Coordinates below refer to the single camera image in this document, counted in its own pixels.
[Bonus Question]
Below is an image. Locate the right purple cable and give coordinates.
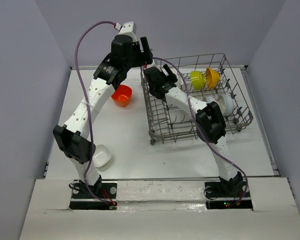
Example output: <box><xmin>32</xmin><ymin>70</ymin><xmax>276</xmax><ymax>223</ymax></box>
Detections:
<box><xmin>149</xmin><ymin>57</ymin><xmax>248</xmax><ymax>208</ymax></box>

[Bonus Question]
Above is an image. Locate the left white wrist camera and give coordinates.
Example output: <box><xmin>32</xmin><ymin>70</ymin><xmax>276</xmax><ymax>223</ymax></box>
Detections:
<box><xmin>114</xmin><ymin>21</ymin><xmax>137</xmax><ymax>42</ymax></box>

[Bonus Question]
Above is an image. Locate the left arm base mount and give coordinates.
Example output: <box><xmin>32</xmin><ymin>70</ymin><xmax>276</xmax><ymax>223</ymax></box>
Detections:
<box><xmin>68</xmin><ymin>180</ymin><xmax>118</xmax><ymax>211</ymax></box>

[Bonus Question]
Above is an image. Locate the white square bowl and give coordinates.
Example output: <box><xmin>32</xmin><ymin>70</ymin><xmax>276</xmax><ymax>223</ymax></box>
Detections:
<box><xmin>93</xmin><ymin>144</ymin><xmax>112</xmax><ymax>168</ymax></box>

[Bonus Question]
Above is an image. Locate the purple cable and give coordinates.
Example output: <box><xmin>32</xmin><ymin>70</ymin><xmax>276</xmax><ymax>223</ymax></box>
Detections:
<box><xmin>74</xmin><ymin>20</ymin><xmax>121</xmax><ymax>201</ymax></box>
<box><xmin>149</xmin><ymin>57</ymin><xmax>248</xmax><ymax>208</ymax></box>

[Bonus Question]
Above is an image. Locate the orange square bowl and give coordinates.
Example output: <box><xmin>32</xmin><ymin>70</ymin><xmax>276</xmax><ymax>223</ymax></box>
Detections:
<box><xmin>111</xmin><ymin>84</ymin><xmax>133</xmax><ymax>107</ymax></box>

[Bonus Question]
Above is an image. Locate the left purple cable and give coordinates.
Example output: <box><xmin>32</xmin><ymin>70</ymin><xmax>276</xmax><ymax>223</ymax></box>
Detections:
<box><xmin>74</xmin><ymin>20</ymin><xmax>121</xmax><ymax>201</ymax></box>

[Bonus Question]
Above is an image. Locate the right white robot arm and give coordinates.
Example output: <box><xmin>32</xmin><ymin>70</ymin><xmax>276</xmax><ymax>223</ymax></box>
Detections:
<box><xmin>143</xmin><ymin>64</ymin><xmax>243</xmax><ymax>197</ymax></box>

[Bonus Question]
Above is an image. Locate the grey wire dish rack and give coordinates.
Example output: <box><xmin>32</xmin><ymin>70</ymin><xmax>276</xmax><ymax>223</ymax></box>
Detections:
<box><xmin>141</xmin><ymin>53</ymin><xmax>254</xmax><ymax>145</ymax></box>

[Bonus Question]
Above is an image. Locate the metal front rail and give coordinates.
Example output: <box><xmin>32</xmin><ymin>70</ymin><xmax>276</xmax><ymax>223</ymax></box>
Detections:
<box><xmin>102</xmin><ymin>177</ymin><xmax>220</xmax><ymax>181</ymax></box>

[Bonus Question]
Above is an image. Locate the green round bowl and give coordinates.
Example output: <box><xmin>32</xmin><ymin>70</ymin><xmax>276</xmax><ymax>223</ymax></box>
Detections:
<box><xmin>190</xmin><ymin>71</ymin><xmax>206</xmax><ymax>90</ymax></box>

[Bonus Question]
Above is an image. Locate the white round bowl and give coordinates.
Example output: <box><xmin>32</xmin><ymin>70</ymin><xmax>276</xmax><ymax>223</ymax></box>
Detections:
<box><xmin>205</xmin><ymin>96</ymin><xmax>218</xmax><ymax>104</ymax></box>
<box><xmin>217</xmin><ymin>94</ymin><xmax>235</xmax><ymax>116</ymax></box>

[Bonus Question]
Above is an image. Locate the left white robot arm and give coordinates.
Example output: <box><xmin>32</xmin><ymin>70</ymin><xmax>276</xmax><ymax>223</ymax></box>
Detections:
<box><xmin>53</xmin><ymin>34</ymin><xmax>153</xmax><ymax>198</ymax></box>

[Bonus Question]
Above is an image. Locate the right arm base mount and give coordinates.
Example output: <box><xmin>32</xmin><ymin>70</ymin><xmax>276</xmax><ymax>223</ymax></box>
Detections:
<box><xmin>203</xmin><ymin>172</ymin><xmax>253</xmax><ymax>210</ymax></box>

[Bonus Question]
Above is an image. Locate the yellow round bowl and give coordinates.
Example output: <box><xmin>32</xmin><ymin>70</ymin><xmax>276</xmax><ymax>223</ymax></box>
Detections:
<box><xmin>205</xmin><ymin>68</ymin><xmax>220</xmax><ymax>90</ymax></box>

